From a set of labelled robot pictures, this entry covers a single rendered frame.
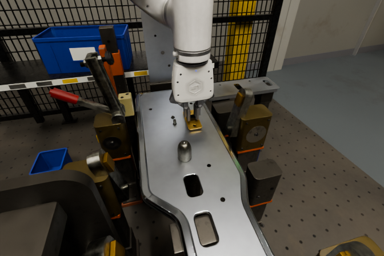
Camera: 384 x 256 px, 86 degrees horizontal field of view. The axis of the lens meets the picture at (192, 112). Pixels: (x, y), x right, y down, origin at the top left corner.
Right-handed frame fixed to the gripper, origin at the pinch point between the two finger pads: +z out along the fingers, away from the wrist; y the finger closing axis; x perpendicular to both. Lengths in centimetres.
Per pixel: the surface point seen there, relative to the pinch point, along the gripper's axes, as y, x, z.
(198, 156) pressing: -1.8, -13.3, 3.2
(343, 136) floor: 168, 62, 103
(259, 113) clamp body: 16.6, -6.8, -1.4
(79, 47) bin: -32.1, 35.5, -8.9
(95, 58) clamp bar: -20.3, -1.7, -18.1
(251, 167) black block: 9.1, -18.7, 4.1
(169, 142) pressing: -7.7, -6.9, 3.2
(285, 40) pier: 194, 213, 58
